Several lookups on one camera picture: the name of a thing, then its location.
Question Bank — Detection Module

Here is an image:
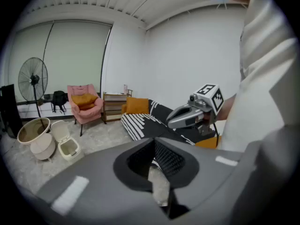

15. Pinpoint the orange square pillow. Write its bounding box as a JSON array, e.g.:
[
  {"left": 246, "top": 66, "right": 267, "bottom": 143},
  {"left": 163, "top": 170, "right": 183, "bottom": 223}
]
[{"left": 126, "top": 97, "right": 150, "bottom": 115}]

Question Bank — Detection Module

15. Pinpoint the wooden shelf cart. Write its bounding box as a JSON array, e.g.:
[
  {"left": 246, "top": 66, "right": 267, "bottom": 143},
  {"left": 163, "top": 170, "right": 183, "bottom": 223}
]
[{"left": 102, "top": 89, "right": 134, "bottom": 124}]

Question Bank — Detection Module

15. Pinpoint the person's white shirt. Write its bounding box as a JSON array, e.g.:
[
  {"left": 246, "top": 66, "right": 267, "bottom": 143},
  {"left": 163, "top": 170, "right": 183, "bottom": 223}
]
[{"left": 220, "top": 0, "right": 300, "bottom": 153}]

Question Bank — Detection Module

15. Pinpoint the cream round glass-top side table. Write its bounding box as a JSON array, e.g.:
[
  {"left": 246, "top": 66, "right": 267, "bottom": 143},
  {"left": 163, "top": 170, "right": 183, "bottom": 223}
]
[{"left": 17, "top": 117, "right": 57, "bottom": 162}]

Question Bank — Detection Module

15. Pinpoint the pink armchair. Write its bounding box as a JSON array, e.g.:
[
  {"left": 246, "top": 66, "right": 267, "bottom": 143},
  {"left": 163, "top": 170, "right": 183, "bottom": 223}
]
[{"left": 67, "top": 83, "right": 104, "bottom": 137}]

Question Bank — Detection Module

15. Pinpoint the orange cushion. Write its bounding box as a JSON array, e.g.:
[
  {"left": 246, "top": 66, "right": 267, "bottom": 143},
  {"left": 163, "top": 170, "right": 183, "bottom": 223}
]
[
  {"left": 78, "top": 103, "right": 96, "bottom": 111},
  {"left": 71, "top": 93, "right": 98, "bottom": 107}
]

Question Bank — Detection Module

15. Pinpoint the person's right forearm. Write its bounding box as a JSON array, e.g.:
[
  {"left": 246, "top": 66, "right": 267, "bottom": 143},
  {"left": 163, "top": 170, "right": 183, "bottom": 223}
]
[{"left": 216, "top": 93, "right": 238, "bottom": 122}]

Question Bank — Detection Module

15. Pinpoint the white roller blind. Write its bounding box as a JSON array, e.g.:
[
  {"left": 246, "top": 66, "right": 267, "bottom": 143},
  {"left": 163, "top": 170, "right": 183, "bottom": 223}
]
[
  {"left": 43, "top": 20, "right": 113, "bottom": 97},
  {"left": 8, "top": 22, "right": 54, "bottom": 103}
]

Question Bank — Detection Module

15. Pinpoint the black cabinet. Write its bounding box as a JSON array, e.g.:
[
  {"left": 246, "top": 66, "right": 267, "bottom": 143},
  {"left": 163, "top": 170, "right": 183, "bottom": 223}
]
[{"left": 0, "top": 83, "right": 23, "bottom": 140}]

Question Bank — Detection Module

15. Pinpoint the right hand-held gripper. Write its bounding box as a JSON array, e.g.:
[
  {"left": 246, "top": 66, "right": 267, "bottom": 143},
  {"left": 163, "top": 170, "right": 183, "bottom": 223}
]
[{"left": 165, "top": 83, "right": 225, "bottom": 136}]

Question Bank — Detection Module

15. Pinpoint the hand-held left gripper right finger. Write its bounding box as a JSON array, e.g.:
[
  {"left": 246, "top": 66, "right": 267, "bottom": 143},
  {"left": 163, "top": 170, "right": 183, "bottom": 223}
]
[{"left": 154, "top": 138, "right": 200, "bottom": 189}]

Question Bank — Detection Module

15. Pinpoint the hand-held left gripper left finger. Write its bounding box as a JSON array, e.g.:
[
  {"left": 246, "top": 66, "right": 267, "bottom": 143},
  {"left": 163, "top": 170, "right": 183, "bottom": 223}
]
[{"left": 113, "top": 138, "right": 156, "bottom": 192}]

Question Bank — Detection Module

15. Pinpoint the black white striped blanket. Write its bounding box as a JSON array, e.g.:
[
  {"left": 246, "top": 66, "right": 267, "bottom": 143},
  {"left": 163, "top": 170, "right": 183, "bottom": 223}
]
[{"left": 120, "top": 99, "right": 216, "bottom": 147}]

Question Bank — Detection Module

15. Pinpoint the black backpack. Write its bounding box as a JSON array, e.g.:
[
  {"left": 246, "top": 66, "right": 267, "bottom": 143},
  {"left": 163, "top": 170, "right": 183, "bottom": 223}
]
[{"left": 51, "top": 90, "right": 68, "bottom": 114}]

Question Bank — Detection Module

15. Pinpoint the white window ledge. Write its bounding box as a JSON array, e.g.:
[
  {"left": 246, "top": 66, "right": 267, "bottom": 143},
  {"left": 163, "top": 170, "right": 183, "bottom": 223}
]
[{"left": 16, "top": 99, "right": 77, "bottom": 120}]

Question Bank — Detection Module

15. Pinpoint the black standing fan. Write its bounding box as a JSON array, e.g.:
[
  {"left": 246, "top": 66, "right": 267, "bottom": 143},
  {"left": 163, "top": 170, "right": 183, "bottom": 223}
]
[{"left": 18, "top": 57, "right": 49, "bottom": 126}]

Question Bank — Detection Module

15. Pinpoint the small white pedal bin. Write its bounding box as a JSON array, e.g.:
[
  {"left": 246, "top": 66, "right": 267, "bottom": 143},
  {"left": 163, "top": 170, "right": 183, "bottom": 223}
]
[{"left": 50, "top": 120, "right": 82, "bottom": 162}]

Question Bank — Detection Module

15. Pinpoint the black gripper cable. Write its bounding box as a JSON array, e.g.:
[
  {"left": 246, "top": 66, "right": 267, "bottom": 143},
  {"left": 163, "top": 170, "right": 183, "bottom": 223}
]
[{"left": 211, "top": 122, "right": 220, "bottom": 147}]

